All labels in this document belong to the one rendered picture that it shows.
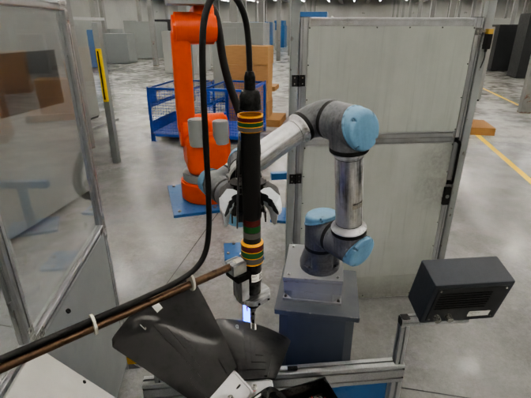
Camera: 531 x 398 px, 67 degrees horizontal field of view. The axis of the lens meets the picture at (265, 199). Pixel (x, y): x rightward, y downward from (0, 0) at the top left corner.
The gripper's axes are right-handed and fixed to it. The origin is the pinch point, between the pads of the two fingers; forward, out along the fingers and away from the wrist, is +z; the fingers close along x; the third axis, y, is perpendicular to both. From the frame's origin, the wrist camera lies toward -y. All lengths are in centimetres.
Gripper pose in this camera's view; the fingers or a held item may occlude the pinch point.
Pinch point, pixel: (251, 208)
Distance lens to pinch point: 69.7
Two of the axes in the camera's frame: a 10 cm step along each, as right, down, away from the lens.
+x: -10.0, 0.4, -0.9
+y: 0.0, 9.2, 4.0
